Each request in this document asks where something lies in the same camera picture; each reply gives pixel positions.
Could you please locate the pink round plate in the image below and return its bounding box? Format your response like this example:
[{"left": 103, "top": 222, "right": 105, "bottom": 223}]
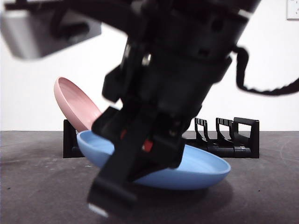
[{"left": 53, "top": 77, "right": 103, "bottom": 132}]

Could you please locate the black plastic dish rack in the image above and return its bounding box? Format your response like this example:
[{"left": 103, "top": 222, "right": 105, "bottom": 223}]
[{"left": 63, "top": 116, "right": 260, "bottom": 159}]

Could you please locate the white wall socket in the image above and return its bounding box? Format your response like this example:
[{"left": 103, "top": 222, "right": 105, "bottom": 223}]
[{"left": 286, "top": 0, "right": 299, "bottom": 21}]

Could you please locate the black braided cable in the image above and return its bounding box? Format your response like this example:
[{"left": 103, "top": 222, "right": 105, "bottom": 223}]
[{"left": 233, "top": 45, "right": 299, "bottom": 96}]

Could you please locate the blue round plate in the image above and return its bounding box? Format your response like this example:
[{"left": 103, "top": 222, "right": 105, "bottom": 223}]
[{"left": 76, "top": 130, "right": 232, "bottom": 191}]

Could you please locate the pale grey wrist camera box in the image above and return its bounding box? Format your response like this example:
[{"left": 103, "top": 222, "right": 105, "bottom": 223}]
[{"left": 0, "top": 10, "right": 103, "bottom": 59}]

